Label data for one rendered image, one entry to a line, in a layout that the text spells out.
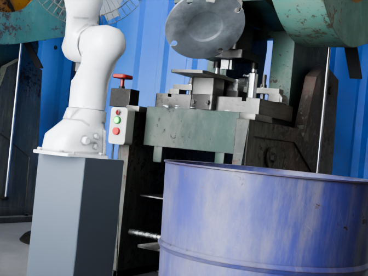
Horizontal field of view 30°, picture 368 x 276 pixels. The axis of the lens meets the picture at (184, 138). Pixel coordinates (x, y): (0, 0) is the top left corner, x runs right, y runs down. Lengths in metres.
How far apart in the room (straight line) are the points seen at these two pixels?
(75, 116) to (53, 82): 2.71
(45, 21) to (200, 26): 1.45
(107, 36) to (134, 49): 2.35
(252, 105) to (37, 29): 1.60
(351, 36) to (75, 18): 1.02
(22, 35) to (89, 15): 1.60
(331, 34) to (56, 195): 1.07
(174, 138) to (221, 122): 0.20
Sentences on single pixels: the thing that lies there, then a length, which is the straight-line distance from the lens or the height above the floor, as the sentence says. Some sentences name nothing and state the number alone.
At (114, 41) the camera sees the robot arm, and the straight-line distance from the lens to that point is 1.97.
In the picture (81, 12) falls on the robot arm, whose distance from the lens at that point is 2.04.
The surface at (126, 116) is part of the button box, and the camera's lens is 2.49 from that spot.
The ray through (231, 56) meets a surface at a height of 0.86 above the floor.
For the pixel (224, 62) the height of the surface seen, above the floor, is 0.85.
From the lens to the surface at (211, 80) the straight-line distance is 2.51.
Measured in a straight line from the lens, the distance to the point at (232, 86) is 2.62.
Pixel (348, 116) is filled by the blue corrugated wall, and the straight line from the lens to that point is 3.66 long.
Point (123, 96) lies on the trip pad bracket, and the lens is 2.62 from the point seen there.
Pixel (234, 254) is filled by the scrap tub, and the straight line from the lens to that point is 1.19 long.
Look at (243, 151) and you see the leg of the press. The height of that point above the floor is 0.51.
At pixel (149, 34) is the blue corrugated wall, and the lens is 4.31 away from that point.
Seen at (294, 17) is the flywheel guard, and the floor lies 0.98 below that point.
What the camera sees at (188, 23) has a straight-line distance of 2.44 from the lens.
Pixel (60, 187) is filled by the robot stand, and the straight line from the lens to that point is 2.00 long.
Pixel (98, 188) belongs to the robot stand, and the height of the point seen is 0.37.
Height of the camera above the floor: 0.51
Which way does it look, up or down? 1 degrees up
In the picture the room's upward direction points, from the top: 6 degrees clockwise
